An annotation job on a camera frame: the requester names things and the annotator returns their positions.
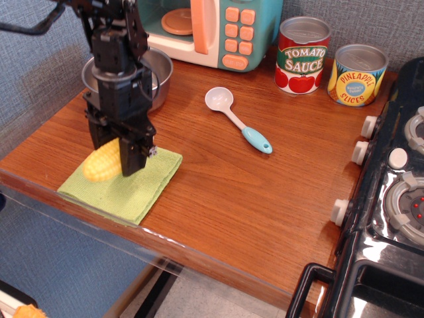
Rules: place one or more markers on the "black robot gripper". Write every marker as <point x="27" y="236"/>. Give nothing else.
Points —
<point x="124" y="100"/>

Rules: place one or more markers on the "yellow plastic corn cob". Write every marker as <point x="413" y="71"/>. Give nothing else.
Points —
<point x="103" y="163"/>

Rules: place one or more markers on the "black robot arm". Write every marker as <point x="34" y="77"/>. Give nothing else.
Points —
<point x="118" y="42"/>

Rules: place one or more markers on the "yellow-green folded towel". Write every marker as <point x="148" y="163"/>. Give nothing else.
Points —
<point x="128" y="199"/>

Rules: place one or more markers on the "stainless steel bowl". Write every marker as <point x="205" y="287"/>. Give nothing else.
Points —
<point x="161" y="76"/>

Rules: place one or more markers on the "clear acrylic table edge guard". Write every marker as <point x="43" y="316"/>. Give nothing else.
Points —
<point x="255" y="247"/>

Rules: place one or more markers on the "orange plate inside microwave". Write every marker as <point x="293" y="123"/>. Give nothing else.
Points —
<point x="178" y="22"/>

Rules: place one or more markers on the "toy microwave teal and white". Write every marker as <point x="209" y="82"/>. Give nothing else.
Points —
<point x="229" y="35"/>

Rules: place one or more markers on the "orange object at bottom left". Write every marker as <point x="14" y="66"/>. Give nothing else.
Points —
<point x="29" y="311"/>

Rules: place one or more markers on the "tomato sauce can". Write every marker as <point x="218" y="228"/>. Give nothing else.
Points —
<point x="302" y="50"/>

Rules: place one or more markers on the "white stove knob lower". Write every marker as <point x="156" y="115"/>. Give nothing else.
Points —
<point x="339" y="211"/>

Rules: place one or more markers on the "white stove knob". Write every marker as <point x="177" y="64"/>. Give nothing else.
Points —
<point x="359" y="152"/>
<point x="368" y="126"/>
<point x="339" y="211"/>

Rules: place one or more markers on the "white stove knob middle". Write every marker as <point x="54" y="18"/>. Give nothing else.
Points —
<point x="359" y="152"/>

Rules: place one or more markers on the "white stove knob upper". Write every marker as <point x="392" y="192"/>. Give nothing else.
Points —
<point x="368" y="126"/>

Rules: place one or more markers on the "pineapple slices can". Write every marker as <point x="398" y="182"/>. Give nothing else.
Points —
<point x="357" y="74"/>

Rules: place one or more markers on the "black toy stove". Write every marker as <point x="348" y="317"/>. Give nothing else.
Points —
<point x="379" y="266"/>

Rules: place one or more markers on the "white spoon with teal handle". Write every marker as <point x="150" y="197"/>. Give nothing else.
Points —
<point x="221" y="99"/>

